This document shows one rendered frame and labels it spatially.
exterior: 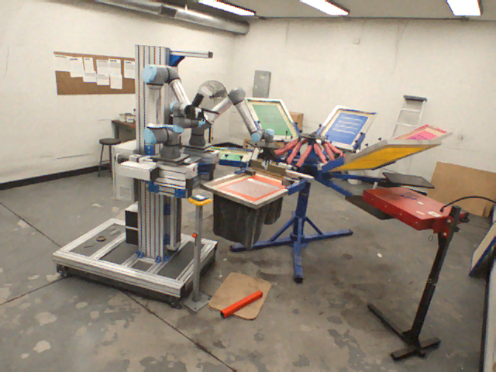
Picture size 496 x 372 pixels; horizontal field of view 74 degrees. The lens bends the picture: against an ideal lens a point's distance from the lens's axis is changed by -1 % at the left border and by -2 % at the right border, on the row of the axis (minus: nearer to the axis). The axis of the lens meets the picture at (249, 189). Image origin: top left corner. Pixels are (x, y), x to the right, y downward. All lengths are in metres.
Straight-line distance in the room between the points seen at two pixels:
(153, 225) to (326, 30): 5.51
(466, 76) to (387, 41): 1.45
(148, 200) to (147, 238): 0.37
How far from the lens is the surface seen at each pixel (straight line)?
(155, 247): 3.18
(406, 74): 6.85
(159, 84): 2.42
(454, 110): 6.72
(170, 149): 2.56
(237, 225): 2.83
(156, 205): 2.99
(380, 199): 2.74
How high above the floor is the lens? 1.94
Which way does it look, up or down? 20 degrees down
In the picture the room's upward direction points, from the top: 6 degrees clockwise
